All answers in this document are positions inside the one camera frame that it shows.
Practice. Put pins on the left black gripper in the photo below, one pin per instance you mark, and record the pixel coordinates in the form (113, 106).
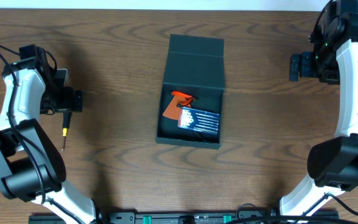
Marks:
(72, 100)

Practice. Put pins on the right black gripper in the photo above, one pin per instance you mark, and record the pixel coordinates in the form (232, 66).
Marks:
(307, 70)

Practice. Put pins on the black handled yellow screwdriver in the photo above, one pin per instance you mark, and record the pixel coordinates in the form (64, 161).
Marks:
(65, 127)

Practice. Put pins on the black gift box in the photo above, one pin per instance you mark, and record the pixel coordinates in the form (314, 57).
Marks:
(195, 65)

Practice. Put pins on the blue precision screwdriver set case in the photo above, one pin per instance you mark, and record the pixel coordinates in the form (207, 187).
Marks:
(199, 121)

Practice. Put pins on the orange scraper wooden handle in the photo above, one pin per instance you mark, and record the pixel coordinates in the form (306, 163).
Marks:
(172, 111)

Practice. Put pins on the red handled pliers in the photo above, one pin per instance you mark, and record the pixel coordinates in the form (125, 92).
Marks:
(188, 98)

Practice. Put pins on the small steel claw hammer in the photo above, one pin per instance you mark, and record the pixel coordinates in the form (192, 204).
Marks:
(201, 136)

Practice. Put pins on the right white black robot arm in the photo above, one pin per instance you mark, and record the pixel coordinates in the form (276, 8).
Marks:
(332, 165)

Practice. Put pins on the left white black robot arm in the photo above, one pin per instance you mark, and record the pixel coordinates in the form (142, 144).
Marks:
(31, 167)

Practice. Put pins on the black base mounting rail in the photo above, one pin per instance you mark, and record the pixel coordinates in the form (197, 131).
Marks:
(173, 218)

